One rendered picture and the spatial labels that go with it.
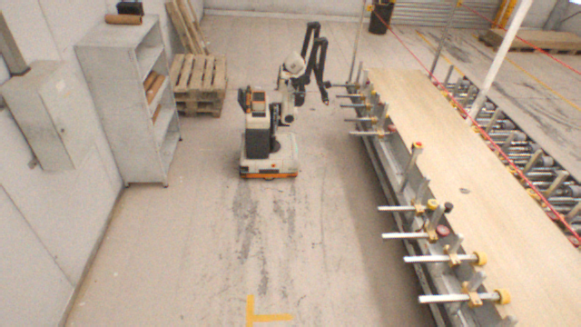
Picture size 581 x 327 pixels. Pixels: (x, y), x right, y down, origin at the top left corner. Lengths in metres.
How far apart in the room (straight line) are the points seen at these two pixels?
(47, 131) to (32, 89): 0.28
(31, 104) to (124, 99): 1.03
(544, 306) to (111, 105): 3.50
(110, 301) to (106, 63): 1.91
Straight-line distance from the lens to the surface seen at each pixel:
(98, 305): 3.18
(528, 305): 2.39
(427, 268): 2.48
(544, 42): 10.20
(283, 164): 3.62
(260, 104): 3.40
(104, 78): 3.23
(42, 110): 2.41
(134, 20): 3.51
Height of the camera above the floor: 2.59
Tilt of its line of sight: 40 degrees down
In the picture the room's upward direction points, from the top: 6 degrees clockwise
